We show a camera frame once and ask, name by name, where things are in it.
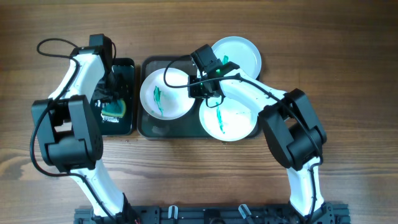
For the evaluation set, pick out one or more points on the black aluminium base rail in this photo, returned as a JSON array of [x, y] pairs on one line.
[[276, 213]]

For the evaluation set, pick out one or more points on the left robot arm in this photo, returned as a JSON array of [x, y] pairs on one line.
[[67, 140]]

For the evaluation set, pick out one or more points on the white plate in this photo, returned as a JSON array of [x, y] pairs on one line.
[[241, 52], [161, 101], [226, 121]]

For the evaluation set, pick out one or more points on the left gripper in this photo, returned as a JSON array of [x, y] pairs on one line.
[[107, 94]]

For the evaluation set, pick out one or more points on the black water basin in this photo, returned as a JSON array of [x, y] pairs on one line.
[[124, 69]]

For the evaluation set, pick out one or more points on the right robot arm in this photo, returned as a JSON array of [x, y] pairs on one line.
[[292, 129]]

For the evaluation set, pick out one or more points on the black serving tray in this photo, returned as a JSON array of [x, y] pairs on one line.
[[186, 127]]

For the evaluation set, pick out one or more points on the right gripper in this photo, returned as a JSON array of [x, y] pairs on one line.
[[195, 87]]

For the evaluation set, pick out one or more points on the green yellow sponge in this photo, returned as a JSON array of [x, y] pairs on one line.
[[115, 109]]

